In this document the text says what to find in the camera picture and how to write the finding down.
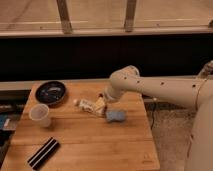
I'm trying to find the black striped eraser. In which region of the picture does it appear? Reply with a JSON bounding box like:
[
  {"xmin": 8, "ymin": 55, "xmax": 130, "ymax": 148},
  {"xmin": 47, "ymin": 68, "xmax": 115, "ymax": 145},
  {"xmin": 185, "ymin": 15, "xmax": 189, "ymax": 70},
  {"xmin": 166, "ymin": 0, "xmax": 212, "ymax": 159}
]
[{"xmin": 27, "ymin": 137, "xmax": 60, "ymax": 170}]

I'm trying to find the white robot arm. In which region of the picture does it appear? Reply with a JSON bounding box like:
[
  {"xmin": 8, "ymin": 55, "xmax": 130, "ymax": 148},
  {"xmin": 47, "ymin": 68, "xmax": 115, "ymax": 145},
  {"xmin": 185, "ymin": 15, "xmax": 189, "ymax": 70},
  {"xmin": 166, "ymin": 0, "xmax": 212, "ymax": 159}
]
[{"xmin": 101, "ymin": 66, "xmax": 213, "ymax": 171}]

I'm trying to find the black round plate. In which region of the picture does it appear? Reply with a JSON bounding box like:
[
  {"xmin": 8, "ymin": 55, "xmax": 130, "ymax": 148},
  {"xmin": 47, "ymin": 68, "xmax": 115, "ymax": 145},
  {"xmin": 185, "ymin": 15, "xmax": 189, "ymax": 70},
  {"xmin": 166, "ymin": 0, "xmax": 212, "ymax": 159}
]
[{"xmin": 35, "ymin": 81, "xmax": 66, "ymax": 105}]

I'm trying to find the white object at right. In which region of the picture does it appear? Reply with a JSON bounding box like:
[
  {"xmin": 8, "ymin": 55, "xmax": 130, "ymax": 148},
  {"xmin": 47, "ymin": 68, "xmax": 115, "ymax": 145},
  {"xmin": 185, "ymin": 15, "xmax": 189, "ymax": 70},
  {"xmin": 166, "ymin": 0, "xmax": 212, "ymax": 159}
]
[{"xmin": 197, "ymin": 60, "xmax": 213, "ymax": 79}]

